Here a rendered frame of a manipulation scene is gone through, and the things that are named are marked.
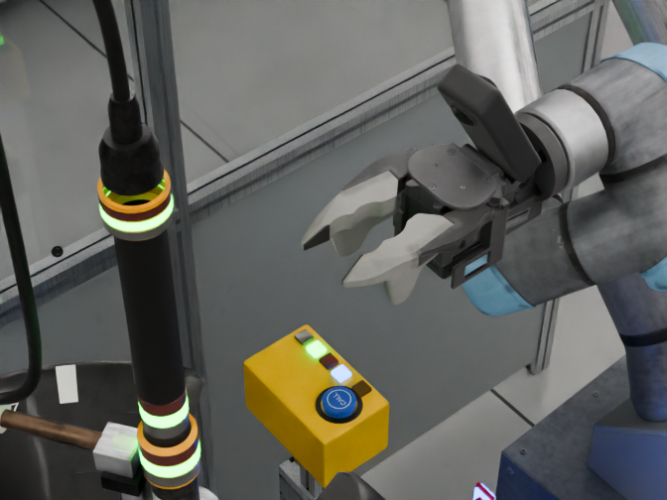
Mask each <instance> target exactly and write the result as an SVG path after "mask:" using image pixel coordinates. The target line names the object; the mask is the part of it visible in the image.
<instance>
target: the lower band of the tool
mask: <svg viewBox="0 0 667 500"><path fill-rule="evenodd" d="M190 421H191V425H192V429H191V433H190V435H189V436H188V438H187V439H186V440H185V441H184V442H182V443H181V444H179V445H177V446H174V447H168V448H161V447H156V446H153V445H151V444H150V443H148V442H147V441H146V440H145V438H144V436H143V426H142V421H141V422H140V424H139V426H138V429H137V438H138V441H139V443H140V444H141V446H142V447H143V448H144V449H145V450H146V451H148V452H150V453H152V454H155V455H159V456H172V455H176V454H179V453H181V452H183V451H185V450H187V449H188V448H189V447H190V446H191V445H192V444H193V443H194V441H195V440H196V438H197V435H198V425H197V422H196V420H195V419H194V417H193V416H192V415H191V414H190ZM197 476H198V474H197ZM197 476H196V477H197ZM196 477H195V478H196ZM195 478H194V479H195ZM146 479H147V478H146ZM194 479H192V480H191V481H190V482H188V483H186V484H184V485H182V486H178V487H171V488H168V487H161V486H158V485H155V484H153V483H152V482H150V481H149V480H148V479H147V480H148V481H149V482H150V483H151V484H153V485H155V486H157V487H159V488H163V489H177V488H181V487H183V486H186V485H188V484H189V483H191V482H192V481H193V480H194Z"/></svg>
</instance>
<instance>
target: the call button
mask: <svg viewBox="0 0 667 500"><path fill-rule="evenodd" d="M322 406H323V410H324V412H325V413H326V414H327V415H329V416H330V417H333V418H337V419H341V418H346V417H348V416H350V415H351V414H352V413H353V412H354V410H355V408H356V398H355V395H354V394H353V393H352V392H351V391H350V390H348V389H346V388H343V387H342V386H341V385H340V386H338V387H335V388H331V389H329V390H327V391H326V392H325V393H324V395H323V396H322Z"/></svg>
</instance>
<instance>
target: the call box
mask: <svg viewBox="0 0 667 500"><path fill-rule="evenodd" d="M303 329H306V330H307V331H308V332H309V333H310V334H311V335H312V336H313V337H314V340H313V341H311V342H309V343H308V344H306V345H304V346H303V345H302V344H300V343H299V342H298V341H297V340H296V339H295V337H294V335H295V334H297V333H298V332H300V331H302V330H303ZM315 341H319V342H320V343H321V344H322V345H323V346H324V347H325V348H326V349H327V351H326V352H325V353H323V354H322V355H320V356H318V357H317V358H315V357H314V356H313V355H312V354H311V353H310V352H309V351H308V350H307V346H309V345H310V344H312V343H314V342H315ZM328 353H331V354H332V355H333V356H334V357H335V358H336V359H337V360H338V365H336V366H334V367H333V368H331V369H330V370H327V369H326V368H325V367H324V366H323V365H322V364H321V363H320V362H319V359H320V358H321V357H323V356H325V355H326V354H328ZM340 365H343V366H345V367H346V368H347V369H348V370H349V371H350V372H351V376H350V377H348V378H347V379H345V380H343V381H342V382H339V381H338V380H336V378H335V377H334V376H333V375H332V371H333V370H334V369H336V368H338V367H339V366H340ZM243 371H244V386H245V400H246V407H247V409H248V410H249V411H250V412H251V413H252V414H253V415H254V416H255V417H256V418H257V419H258V420H259V421H260V422H261V423H262V424H263V425H264V426H265V427H266V428H267V429H268V430H269V432H270V433H271V434H272V435H273V436H274V437H275V438H276V439H277V440H278V441H279V442H280V443H281V444H282V445H283V446H284V447H285V448H286V449H288V450H289V451H290V453H291V454H292V455H293V456H294V457H295V458H296V459H297V460H298V461H299V462H300V463H301V464H302V465H303V466H304V467H305V468H306V469H307V470H308V471H309V472H310V473H311V474H312V476H313V477H314V478H315V479H316V480H317V481H318V482H319V483H320V484H321V485H322V486H323V487H325V488H326V487H327V486H328V484H329V483H330V482H331V481H332V479H333V478H334V476H335V475H336V474H337V473H338V472H339V471H353V470H354V469H356V468H357V467H358V466H359V465H361V464H362V463H364V462H365V461H367V460H368V459H370V458H371V457H373V456H374V455H376V454H377V453H379V452H380V451H382V450H383V449H385V448H386V447H387V444H388V422H389V403H388V401H387V400H386V399H385V398H384V397H383V396H382V395H381V394H380V393H379V392H377V391H376V390H375V389H374V388H373V387H372V386H371V385H370V384H369V383H368V382H367V381H366V380H365V379H364V378H363V377H362V376H361V375H360V374H359V373H358V372H357V371H356V370H354V369H353V368H352V367H351V366H350V365H349V364H348V363H347V362H346V361H345V360H344V359H343V358H342V357H341V356H340V355H339V354H338V353H337V352H336V351H335V350H334V349H333V348H331V347H330V346H329V345H328V344H327V343H326V342H325V341H324V340H323V339H322V338H321V337H320V336H319V335H318V334H317V333H316V332H315V331H314V330H313V329H312V328H311V327H310V326H308V325H307V324H306V325H303V326H302V327H300V328H298V329H297V330H295V331H293V332H292V333H290V334H288V335H287V336H285V337H283V338H282V339H280V340H278V341H277V342H275V343H273V344H272V345H270V346H268V347H267V348H265V349H263V350H262V351H260V352H258V353H257V354H255V355H253V356H251V357H250V358H248V359H246V360H245V361H244V362H243ZM361 380H363V381H365V382H366V383H367V384H368V385H369V386H370V387H371V388H372V391H371V392H370V393H368V394H367V395H365V396H363V397H362V398H360V397H359V396H358V395H357V394H356V393H355V392H354V391H353V390H352V389H351V387H352V386H353V385H354V384H356V383H358V382H359V381H361ZM340 385H341V386H342V387H343V388H346V389H348V390H350V391H351V392H352V393H353V394H354V395H355V398H356V408H355V410H354V412H353V413H352V414H351V415H350V416H348V417H346V418H341V419H337V418H333V417H330V416H329V415H327V414H326V413H325V412H324V410H323V406H322V396H323V395H324V393H325V392H326V391H327V390H329V389H331V388H335V387H338V386H340Z"/></svg>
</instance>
